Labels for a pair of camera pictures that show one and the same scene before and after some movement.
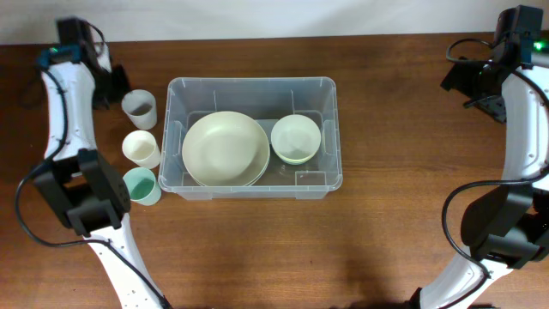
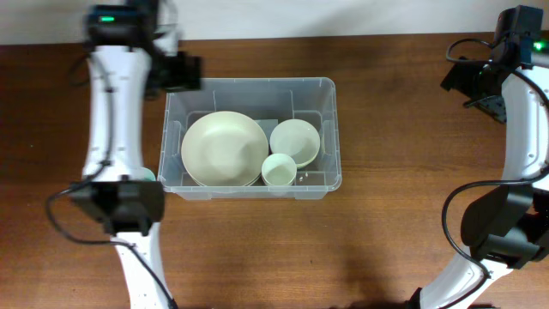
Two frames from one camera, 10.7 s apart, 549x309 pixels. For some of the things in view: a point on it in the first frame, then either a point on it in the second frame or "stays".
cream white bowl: (226, 149) stays
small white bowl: (295, 139) stays
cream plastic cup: (141, 148) -> (279, 170)
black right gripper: (459, 78) stays
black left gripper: (103, 99) -> (186, 81)
